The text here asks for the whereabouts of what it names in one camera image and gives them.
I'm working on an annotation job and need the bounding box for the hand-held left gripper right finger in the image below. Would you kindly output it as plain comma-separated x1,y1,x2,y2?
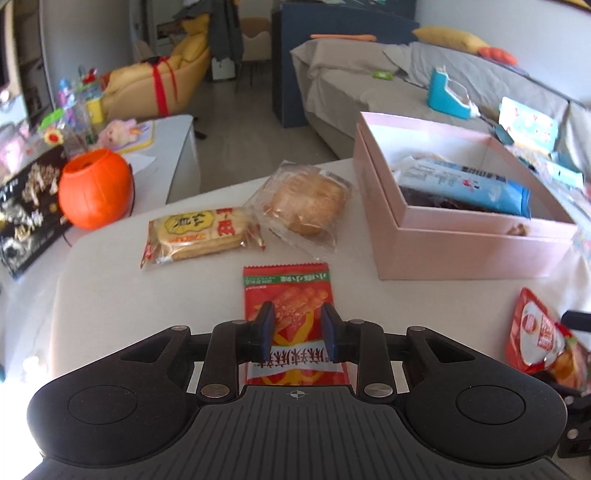
321,301,477,404

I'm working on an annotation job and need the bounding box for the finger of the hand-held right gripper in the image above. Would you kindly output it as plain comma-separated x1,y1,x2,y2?
560,310,591,334

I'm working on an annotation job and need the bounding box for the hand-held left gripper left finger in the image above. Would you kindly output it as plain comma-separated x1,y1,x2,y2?
117,301,277,404

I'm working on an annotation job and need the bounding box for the red white snack pouch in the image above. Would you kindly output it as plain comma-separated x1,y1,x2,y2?
505,287,591,391

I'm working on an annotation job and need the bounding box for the red twist snack packet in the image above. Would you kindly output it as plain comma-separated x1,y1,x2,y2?
242,262,352,386

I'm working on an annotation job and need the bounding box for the pink cardboard box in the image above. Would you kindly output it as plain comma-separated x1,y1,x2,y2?
353,111,578,281

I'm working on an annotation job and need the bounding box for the blue snack packet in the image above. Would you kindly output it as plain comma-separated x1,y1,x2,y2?
397,159,532,217

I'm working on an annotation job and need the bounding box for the printed pink sheet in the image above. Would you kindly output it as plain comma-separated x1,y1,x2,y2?
573,226,591,260

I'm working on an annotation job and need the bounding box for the rice cracker packet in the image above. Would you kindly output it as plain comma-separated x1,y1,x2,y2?
140,206,266,271

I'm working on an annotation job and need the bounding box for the round bread packet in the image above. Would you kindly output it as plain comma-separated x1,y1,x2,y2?
242,160,354,254

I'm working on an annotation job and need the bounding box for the white low table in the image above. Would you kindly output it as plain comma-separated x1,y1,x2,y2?
106,114,201,204

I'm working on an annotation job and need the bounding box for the colourful card box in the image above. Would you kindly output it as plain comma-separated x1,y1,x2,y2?
499,97,561,151

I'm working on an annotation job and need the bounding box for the orange pumpkin bucket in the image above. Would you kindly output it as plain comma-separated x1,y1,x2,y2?
58,148,134,230

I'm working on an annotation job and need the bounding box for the grey sofa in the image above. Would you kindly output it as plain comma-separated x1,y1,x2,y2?
290,39,591,185

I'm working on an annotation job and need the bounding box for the pink plush toy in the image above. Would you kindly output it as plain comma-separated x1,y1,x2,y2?
102,119,144,148

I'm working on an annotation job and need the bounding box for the blue cabinet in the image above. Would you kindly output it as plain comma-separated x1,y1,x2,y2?
271,0,416,127

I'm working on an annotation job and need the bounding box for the red ribbon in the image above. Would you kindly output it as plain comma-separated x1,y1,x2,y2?
148,56,181,116

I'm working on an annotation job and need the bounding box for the white box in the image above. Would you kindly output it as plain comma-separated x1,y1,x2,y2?
212,58,238,83

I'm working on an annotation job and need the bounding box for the black snack bag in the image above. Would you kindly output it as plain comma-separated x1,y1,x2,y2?
0,145,75,281

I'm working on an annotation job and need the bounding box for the yellow sofa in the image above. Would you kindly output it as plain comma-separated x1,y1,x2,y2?
99,14,213,118

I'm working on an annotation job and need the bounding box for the orange pillow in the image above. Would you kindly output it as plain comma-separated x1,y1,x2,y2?
478,46,519,65

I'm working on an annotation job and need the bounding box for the wooden chair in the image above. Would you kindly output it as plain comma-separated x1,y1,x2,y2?
240,17,273,88

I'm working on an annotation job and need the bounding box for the green yellow flower toy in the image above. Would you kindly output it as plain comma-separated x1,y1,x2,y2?
39,111,66,147

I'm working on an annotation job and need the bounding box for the grey coat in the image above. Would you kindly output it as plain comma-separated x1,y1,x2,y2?
210,0,245,61

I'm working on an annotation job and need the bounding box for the yellow pillow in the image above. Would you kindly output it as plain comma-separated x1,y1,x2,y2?
412,26,490,54

